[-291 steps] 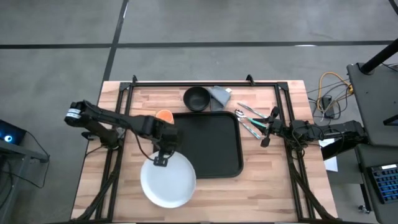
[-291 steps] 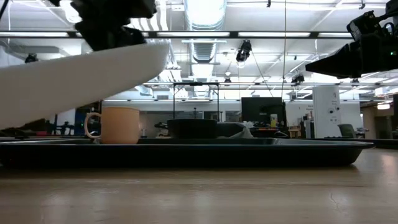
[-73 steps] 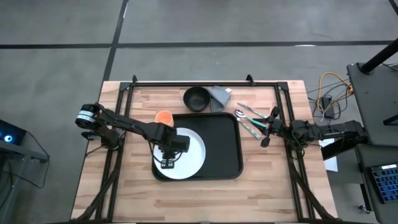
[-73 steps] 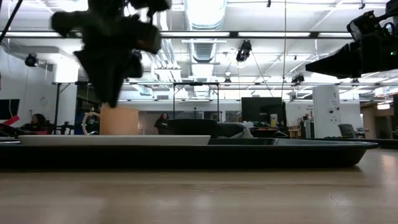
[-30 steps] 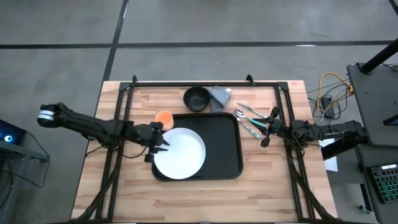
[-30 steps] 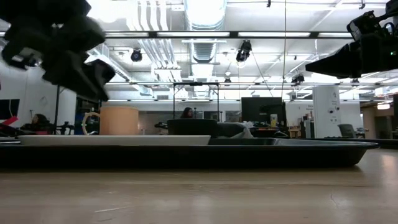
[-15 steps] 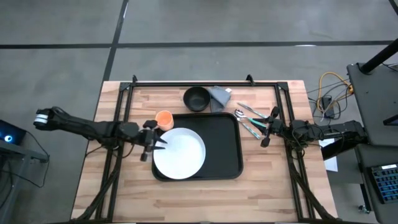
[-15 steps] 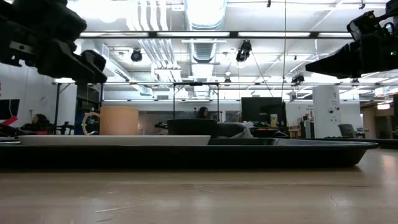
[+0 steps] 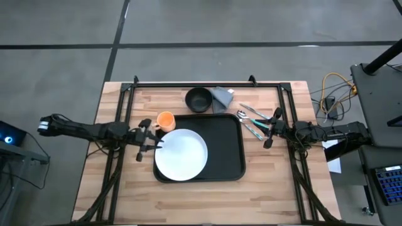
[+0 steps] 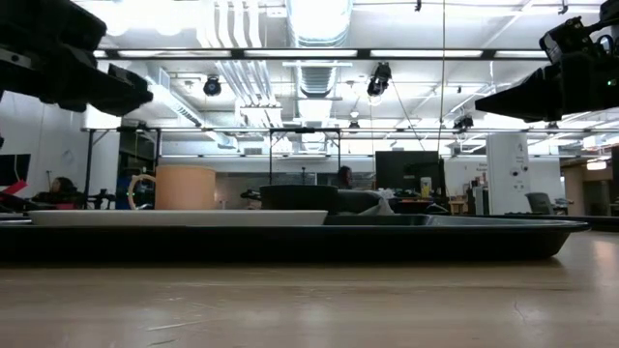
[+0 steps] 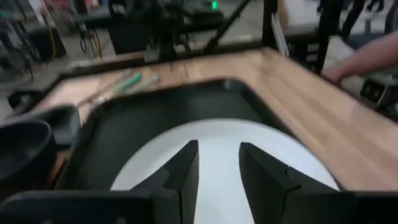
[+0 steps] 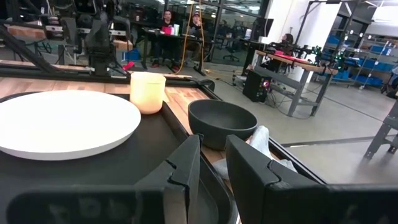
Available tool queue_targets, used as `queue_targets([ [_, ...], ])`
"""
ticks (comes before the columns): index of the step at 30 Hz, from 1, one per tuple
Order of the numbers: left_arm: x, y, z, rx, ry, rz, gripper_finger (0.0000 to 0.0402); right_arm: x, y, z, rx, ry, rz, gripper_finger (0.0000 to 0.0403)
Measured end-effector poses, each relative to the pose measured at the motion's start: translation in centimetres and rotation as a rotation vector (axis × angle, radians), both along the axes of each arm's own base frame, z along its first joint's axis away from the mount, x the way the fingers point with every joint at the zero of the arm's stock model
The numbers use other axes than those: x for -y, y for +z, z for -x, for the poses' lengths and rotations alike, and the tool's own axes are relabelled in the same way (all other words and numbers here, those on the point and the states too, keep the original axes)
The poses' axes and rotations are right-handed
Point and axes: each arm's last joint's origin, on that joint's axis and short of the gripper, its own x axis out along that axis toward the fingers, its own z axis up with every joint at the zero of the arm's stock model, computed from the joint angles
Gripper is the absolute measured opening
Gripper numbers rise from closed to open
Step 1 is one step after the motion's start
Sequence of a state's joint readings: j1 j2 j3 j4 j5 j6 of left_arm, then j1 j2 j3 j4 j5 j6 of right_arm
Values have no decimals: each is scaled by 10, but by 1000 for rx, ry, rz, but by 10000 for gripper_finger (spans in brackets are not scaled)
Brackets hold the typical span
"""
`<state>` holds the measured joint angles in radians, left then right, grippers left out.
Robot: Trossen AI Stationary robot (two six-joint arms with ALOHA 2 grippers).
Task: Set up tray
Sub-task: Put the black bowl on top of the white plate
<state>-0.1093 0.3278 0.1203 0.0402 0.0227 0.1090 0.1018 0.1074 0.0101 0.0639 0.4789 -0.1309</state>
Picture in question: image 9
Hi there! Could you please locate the black metal beam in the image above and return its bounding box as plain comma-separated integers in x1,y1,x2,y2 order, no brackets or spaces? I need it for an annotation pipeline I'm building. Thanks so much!
325,137,362,163

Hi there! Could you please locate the black table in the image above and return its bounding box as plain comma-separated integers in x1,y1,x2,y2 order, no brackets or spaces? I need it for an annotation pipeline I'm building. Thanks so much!
350,62,402,148

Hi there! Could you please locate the orange mug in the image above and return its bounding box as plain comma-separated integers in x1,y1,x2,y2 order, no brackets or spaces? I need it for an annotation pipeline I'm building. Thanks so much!
151,110,177,133

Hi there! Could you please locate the black plastic serving tray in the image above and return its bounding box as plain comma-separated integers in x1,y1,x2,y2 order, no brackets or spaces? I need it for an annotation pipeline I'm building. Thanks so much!
153,113,247,184

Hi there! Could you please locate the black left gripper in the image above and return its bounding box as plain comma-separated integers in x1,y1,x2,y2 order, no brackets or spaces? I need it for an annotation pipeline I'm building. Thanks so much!
127,118,164,163

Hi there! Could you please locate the black box with blue light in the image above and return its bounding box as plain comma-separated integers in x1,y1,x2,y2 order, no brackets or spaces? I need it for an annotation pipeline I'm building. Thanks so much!
0,121,28,147

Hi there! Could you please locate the grey cloth napkin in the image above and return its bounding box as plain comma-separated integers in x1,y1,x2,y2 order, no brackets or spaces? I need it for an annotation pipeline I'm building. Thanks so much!
209,87,236,114

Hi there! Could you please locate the backlit keyboard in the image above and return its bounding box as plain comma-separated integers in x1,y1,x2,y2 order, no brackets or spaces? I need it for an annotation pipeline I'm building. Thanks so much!
371,164,402,207

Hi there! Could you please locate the black pole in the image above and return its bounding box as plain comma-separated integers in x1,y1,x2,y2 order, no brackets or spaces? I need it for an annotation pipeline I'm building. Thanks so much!
363,38,402,75

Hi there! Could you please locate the white paper sheet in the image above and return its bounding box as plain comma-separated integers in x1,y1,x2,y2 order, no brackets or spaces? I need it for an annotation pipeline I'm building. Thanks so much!
322,139,342,175

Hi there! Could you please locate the grey cart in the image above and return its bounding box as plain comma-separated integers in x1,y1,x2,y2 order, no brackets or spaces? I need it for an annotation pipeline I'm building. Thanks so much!
357,144,402,226

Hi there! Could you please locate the black bowl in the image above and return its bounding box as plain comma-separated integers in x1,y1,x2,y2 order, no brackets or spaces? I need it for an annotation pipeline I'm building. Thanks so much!
184,87,214,114

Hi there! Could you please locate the yellow cable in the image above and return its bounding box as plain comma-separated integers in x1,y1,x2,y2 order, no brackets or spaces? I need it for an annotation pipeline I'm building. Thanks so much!
320,72,357,116

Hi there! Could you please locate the black power adapter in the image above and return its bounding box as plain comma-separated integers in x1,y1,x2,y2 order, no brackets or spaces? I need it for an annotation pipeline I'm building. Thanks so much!
324,96,339,120

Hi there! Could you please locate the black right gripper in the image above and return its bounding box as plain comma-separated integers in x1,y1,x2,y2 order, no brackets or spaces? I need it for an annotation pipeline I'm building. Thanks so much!
254,107,295,149

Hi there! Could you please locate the grey metal stand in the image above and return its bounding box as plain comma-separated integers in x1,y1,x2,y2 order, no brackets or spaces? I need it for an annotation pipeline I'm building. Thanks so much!
0,140,51,226

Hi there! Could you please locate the black aluminium table frame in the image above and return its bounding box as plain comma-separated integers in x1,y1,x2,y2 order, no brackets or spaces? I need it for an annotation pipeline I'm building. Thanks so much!
72,74,344,225

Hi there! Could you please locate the white round plate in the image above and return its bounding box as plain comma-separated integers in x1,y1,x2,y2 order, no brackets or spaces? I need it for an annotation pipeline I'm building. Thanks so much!
154,128,209,182

